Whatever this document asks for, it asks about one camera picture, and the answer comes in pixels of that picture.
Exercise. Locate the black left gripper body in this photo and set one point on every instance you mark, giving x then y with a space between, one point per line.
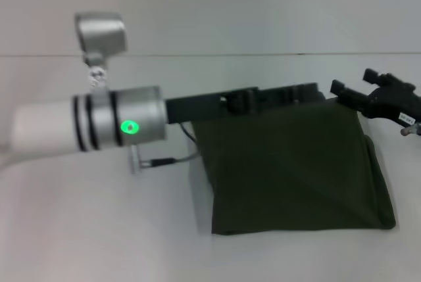
197 106

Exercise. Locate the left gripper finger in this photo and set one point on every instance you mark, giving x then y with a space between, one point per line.
273 96

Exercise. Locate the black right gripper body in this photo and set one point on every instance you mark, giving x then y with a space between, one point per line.
398 101

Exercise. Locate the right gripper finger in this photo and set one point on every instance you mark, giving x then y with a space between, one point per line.
352 94
378 76

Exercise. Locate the dark green t-shirt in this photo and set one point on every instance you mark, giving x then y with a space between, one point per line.
296 170

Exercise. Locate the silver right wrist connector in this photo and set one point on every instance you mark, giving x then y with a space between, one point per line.
411 129

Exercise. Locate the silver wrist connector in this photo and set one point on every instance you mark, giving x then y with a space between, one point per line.
411 129
136 160

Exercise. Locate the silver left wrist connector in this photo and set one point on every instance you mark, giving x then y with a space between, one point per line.
136 160

